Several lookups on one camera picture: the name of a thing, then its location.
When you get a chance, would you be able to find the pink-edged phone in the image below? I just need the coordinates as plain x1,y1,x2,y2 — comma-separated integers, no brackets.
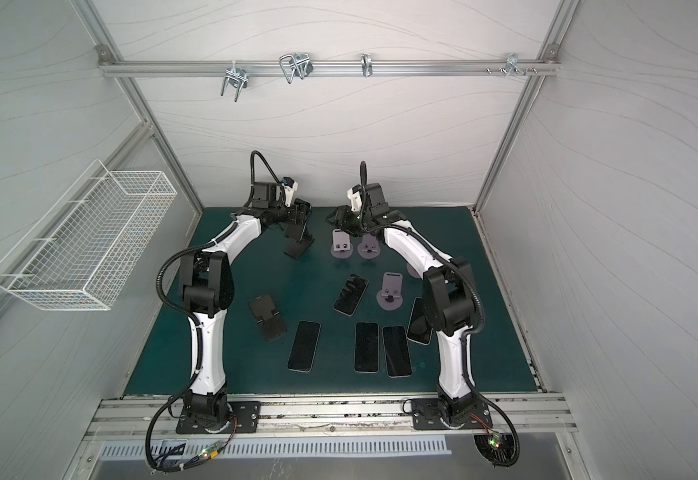
333,274,369,316

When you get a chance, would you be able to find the black stand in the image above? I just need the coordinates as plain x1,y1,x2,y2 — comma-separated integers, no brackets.
284,234,314,260
249,295,287,342

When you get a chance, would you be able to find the black stand back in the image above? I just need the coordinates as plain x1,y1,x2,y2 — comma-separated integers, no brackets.
284,234,314,260

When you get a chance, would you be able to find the left base cable bundle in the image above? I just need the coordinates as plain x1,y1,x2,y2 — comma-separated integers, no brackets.
144,389,239,474

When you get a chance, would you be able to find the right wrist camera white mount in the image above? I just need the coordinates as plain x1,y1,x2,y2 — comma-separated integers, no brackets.
347,185,363,214

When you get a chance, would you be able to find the metal U-bolt clamp centre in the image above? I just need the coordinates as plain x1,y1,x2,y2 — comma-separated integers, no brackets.
279,52,314,84

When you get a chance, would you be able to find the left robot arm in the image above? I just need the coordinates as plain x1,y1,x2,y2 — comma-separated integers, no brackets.
156,177,313,431

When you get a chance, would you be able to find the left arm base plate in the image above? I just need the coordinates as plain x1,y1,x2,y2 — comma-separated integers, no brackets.
176,401,261,435

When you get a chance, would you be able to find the slotted cable duct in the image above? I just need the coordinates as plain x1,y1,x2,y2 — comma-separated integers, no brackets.
99,435,452,461

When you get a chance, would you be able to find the white wire basket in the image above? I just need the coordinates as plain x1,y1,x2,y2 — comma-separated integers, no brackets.
0,160,177,311

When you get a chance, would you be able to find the metal U-bolt clamp left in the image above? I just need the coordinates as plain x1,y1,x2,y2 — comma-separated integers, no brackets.
221,64,249,102

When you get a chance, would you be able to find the base cable bundle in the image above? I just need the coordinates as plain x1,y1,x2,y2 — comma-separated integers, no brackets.
473,407,521,468
144,389,239,474

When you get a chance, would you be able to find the metal clamp small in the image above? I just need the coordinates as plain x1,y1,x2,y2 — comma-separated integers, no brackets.
360,53,373,78

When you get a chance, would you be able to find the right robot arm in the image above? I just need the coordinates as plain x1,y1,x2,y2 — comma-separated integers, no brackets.
333,183,486,428

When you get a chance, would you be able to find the metal bracket right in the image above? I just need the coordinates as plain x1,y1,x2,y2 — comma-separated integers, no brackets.
485,53,537,77

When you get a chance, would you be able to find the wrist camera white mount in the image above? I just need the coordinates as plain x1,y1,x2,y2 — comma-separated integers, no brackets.
282,177,298,208
347,185,363,214

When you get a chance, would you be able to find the aluminium cross rail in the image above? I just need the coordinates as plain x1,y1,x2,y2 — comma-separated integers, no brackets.
99,57,561,78

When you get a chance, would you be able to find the purple-edged phone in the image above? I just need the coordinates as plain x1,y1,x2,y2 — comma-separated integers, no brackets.
382,325,412,378

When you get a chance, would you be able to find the right base cable bundle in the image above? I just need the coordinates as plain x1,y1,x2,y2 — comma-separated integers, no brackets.
473,407,521,468

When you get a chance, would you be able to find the teal-edged phone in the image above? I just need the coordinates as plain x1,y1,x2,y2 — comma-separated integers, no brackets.
354,322,379,373

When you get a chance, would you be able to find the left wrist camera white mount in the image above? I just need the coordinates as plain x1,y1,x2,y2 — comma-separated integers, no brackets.
282,177,298,208

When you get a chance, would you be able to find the purple stand front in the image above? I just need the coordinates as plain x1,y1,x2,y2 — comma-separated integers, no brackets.
406,264,421,279

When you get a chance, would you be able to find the black stand left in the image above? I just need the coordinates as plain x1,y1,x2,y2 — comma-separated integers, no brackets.
249,295,287,342

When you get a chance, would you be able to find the metal u-bolt clamp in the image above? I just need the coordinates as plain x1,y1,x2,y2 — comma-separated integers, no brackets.
279,52,314,84
221,64,249,102

